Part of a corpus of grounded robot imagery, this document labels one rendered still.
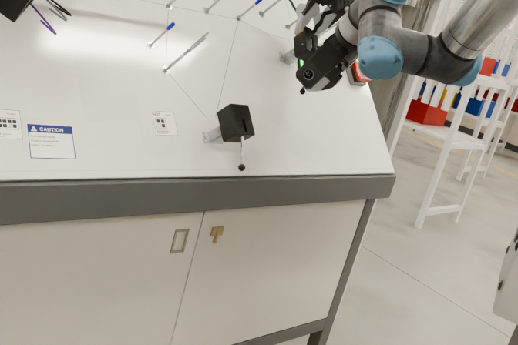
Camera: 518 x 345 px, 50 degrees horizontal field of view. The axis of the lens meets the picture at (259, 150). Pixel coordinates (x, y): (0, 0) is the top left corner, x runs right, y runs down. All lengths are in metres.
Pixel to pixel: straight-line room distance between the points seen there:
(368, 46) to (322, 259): 0.72
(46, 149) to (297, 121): 0.60
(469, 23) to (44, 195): 0.72
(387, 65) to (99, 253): 0.61
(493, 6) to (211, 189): 0.58
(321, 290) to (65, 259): 0.78
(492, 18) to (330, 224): 0.73
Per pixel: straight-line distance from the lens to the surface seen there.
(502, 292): 0.48
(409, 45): 0.99
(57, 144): 0.94
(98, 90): 1.01
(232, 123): 1.02
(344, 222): 1.50
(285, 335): 1.57
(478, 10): 0.95
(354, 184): 1.39
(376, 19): 0.99
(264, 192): 1.16
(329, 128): 1.37
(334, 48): 1.14
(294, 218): 1.34
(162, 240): 1.12
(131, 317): 1.19
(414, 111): 4.30
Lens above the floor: 1.21
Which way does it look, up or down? 15 degrees down
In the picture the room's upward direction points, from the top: 15 degrees clockwise
